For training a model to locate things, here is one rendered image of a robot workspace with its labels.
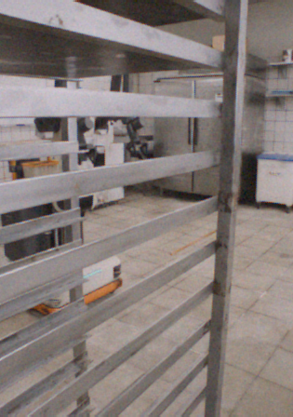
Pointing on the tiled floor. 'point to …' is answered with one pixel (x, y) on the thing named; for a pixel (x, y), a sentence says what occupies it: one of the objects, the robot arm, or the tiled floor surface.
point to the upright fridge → (210, 127)
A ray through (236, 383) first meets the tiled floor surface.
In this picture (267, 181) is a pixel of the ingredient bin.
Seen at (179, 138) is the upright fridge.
